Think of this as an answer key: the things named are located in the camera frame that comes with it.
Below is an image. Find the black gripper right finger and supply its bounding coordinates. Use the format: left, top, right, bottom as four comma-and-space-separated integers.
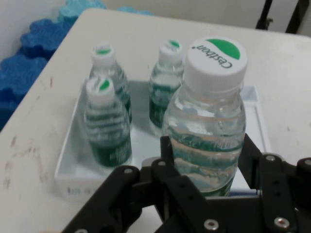
239, 133, 311, 233

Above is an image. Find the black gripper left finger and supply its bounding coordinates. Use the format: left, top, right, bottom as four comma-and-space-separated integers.
62, 135, 210, 233

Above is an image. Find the clear water bottle green label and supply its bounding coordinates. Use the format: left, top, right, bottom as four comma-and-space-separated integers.
84, 78, 133, 168
88, 43, 133, 124
161, 36, 249, 198
148, 40, 186, 136

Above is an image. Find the white printed cardboard box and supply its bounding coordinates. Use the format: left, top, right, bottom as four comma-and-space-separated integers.
53, 77, 280, 195

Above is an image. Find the black stand leg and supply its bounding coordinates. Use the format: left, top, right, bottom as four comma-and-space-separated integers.
257, 0, 273, 32
285, 0, 309, 34

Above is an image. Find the dark blue foam mat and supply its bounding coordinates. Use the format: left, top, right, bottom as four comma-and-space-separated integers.
20, 18, 73, 59
0, 54, 51, 130

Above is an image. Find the light blue foam mat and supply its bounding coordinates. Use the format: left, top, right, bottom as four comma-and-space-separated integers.
57, 0, 107, 23

